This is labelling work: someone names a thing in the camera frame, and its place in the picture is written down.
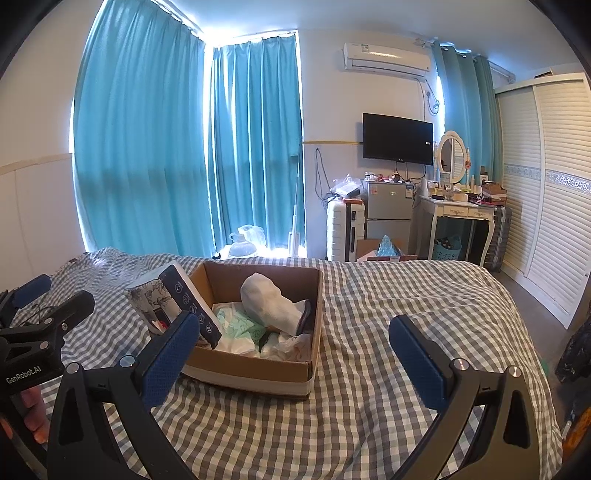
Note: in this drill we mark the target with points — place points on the person's left hand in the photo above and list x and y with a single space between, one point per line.
37 415

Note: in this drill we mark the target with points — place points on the white air conditioner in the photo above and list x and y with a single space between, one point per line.
388 60

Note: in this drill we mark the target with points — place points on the clear plastic bag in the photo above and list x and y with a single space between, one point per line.
346 187

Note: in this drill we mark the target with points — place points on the grey checked bed sheet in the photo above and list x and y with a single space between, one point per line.
392 323

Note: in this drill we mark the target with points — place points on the silver suitcase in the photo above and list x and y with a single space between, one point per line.
498 237

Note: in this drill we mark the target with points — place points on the grey small fridge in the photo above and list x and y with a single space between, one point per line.
388 207

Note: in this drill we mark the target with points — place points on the white sock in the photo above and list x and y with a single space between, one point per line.
268 300

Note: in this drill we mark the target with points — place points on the white cloth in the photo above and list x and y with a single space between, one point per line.
295 348

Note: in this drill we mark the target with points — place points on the wide teal curtain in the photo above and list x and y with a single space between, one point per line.
138 138

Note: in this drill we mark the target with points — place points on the black plastic bag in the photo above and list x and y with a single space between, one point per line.
575 355

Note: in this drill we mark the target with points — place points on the white dressing table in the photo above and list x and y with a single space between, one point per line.
455 211

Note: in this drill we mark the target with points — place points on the white plastic bag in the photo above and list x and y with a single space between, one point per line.
247 240

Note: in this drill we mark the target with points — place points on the blue plastic bag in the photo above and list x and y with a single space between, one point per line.
388 247

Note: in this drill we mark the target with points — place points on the black wall television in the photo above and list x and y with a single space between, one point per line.
397 138

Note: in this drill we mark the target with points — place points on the white oval mirror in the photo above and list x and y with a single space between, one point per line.
451 157

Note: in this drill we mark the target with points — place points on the teal curtain beside wardrobe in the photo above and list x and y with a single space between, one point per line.
466 110

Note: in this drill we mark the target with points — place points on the white suitcase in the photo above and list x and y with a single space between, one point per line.
344 230

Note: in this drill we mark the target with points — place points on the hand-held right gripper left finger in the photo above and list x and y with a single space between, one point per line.
168 364

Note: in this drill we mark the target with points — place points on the brown cardboard box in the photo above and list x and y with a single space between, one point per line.
249 374

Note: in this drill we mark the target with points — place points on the small cardboard box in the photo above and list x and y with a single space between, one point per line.
367 251

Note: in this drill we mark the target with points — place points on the narrow teal curtain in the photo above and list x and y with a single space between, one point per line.
254 147

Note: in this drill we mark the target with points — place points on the green and white wipes packet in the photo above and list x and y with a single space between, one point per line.
247 330

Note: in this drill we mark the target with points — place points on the white louvred wardrobe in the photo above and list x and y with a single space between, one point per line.
549 194

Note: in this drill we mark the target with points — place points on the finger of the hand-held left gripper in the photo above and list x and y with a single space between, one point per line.
27 290
69 311

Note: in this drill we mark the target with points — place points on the teal basket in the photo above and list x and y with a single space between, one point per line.
447 249

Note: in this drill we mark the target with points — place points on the brown box on table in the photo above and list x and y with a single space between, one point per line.
493 189

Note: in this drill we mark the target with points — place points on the dark blue tissue pack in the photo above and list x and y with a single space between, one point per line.
178 288

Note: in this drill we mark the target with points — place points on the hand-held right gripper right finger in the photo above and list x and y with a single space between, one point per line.
418 364

